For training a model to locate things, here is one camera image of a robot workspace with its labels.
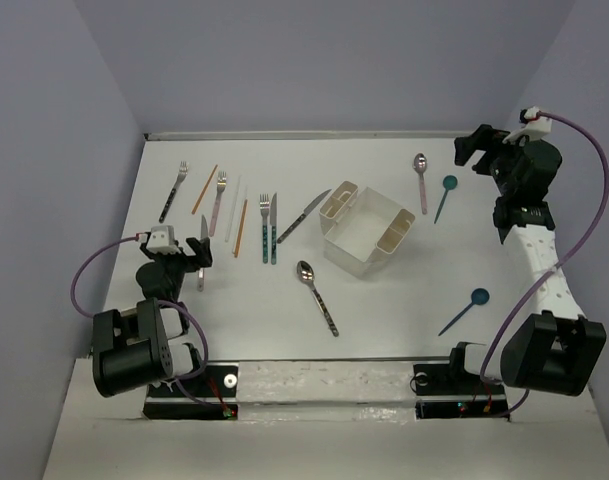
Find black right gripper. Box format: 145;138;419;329
453;124;536;197

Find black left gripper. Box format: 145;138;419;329
139;237;210;300

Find orange chopstick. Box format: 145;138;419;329
233;199;248;258
191;164;219;215

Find teal plastic spoon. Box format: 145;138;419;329
438;288;490;336
434;175;458;224

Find pink-handled spoon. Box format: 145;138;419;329
413;153;428;215

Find pink-handled fork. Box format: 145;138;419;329
208;170;227;237

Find black-handled fork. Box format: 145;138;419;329
158;161;189;224

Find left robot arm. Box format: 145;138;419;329
92;232;213;397

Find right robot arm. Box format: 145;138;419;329
444;117;607;396

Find white chopstick left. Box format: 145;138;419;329
225;175;242;243

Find white utensil caddy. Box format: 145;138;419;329
319;181;415;278

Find pink-handled knife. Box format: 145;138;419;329
197;215;209;292

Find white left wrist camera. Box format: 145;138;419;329
137;225;181;255

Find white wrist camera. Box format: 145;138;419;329
502;106;553;145
137;225;181;255

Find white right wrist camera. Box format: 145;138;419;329
502;106;553;145

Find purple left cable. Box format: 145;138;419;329
72;234;235;416

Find teal-handled fork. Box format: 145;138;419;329
259;194;270;264

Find teal-handled knife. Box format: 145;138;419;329
269;192;277;265

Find black-handled knife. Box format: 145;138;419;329
277;189;330;244

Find black-handled spoon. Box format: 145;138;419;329
296;260;340;337

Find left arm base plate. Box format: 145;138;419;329
142;362;239;421

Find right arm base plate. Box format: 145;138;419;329
409;363;509;420

